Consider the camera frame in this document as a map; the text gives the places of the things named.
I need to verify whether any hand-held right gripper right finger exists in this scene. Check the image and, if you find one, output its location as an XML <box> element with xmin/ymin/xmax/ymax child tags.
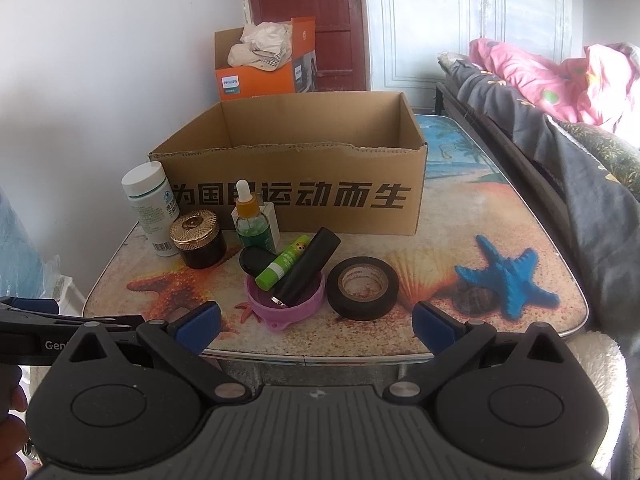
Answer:
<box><xmin>384</xmin><ymin>301</ymin><xmax>576</xmax><ymax>403</ymax></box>

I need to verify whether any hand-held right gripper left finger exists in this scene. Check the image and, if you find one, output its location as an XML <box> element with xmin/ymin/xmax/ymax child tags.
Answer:
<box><xmin>60</xmin><ymin>302</ymin><xmax>251</xmax><ymax>403</ymax></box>

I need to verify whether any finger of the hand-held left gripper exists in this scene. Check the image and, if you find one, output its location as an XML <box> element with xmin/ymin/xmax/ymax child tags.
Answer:
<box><xmin>0</xmin><ymin>297</ymin><xmax>58</xmax><ymax>317</ymax></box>
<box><xmin>0</xmin><ymin>310</ymin><xmax>146</xmax><ymax>335</ymax></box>

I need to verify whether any black tape roll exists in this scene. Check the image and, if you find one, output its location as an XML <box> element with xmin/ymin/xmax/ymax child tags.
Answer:
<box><xmin>327</xmin><ymin>256</ymin><xmax>399</xmax><ymax>321</ymax></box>

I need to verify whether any dark jar with gold lid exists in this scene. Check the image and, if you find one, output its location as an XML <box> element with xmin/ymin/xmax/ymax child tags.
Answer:
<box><xmin>169</xmin><ymin>211</ymin><xmax>227</xmax><ymax>270</ymax></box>

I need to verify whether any black oval case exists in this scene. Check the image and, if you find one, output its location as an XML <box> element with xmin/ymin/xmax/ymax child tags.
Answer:
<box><xmin>239</xmin><ymin>246</ymin><xmax>281</xmax><ymax>277</ymax></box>

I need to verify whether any purple plastic lid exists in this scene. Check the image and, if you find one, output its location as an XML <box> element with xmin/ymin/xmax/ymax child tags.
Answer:
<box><xmin>244</xmin><ymin>267</ymin><xmax>327</xmax><ymax>333</ymax></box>

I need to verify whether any green lip balm stick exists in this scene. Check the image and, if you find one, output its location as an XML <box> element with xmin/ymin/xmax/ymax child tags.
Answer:
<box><xmin>255</xmin><ymin>236</ymin><xmax>312</xmax><ymax>290</ymax></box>

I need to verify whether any green dropper bottle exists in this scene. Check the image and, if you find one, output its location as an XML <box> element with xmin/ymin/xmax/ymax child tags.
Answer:
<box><xmin>231</xmin><ymin>179</ymin><xmax>271</xmax><ymax>251</ymax></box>

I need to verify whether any small white carton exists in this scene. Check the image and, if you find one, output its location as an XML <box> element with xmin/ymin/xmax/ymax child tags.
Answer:
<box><xmin>260</xmin><ymin>201</ymin><xmax>281</xmax><ymax>255</ymax></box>

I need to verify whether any black cylindrical tube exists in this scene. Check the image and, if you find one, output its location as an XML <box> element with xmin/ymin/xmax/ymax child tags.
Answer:
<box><xmin>270</xmin><ymin>227</ymin><xmax>342</xmax><ymax>307</ymax></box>

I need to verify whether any white pill bottle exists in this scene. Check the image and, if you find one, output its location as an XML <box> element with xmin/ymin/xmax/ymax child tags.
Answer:
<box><xmin>121</xmin><ymin>162</ymin><xmax>181</xmax><ymax>258</ymax></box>

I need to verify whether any brown cardboard box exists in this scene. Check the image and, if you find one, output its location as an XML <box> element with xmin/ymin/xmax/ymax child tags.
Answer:
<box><xmin>147</xmin><ymin>91</ymin><xmax>429</xmax><ymax>237</ymax></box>

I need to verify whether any person's left hand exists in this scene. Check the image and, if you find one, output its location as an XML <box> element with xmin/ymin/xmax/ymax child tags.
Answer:
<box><xmin>0</xmin><ymin>388</ymin><xmax>28</xmax><ymax>466</ymax></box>

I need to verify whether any white fleece cloth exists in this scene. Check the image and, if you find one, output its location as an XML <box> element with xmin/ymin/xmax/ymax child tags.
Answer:
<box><xmin>570</xmin><ymin>330</ymin><xmax>633</xmax><ymax>466</ymax></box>

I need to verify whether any grey patterned blanket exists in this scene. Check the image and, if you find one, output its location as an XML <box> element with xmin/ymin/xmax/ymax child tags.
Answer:
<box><xmin>440</xmin><ymin>52</ymin><xmax>640</xmax><ymax>331</ymax></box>

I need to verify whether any dark floral quilt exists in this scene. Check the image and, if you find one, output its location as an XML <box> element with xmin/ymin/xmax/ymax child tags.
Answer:
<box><xmin>552</xmin><ymin>119</ymin><xmax>640</xmax><ymax>173</ymax></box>

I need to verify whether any orange appliance box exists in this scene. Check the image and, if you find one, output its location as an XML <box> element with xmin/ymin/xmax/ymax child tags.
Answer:
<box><xmin>214</xmin><ymin>16</ymin><xmax>317</xmax><ymax>102</ymax></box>

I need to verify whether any pink patterned blanket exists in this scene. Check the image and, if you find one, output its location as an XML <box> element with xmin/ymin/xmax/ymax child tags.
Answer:
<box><xmin>467</xmin><ymin>37</ymin><xmax>640</xmax><ymax>133</ymax></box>

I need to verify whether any cream crumpled cloth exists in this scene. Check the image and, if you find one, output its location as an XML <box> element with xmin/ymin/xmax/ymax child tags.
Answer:
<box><xmin>227</xmin><ymin>21</ymin><xmax>293</xmax><ymax>71</ymax></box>

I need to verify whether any white panelled wardrobe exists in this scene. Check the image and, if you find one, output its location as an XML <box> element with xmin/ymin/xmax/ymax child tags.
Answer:
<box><xmin>365</xmin><ymin>0</ymin><xmax>573</xmax><ymax>111</ymax></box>

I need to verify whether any dark red wooden door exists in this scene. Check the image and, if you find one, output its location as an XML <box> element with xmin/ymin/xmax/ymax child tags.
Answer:
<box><xmin>245</xmin><ymin>0</ymin><xmax>368</xmax><ymax>93</ymax></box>

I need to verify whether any dark bed frame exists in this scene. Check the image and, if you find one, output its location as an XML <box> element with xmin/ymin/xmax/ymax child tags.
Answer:
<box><xmin>435</xmin><ymin>80</ymin><xmax>566</xmax><ymax>241</ymax></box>

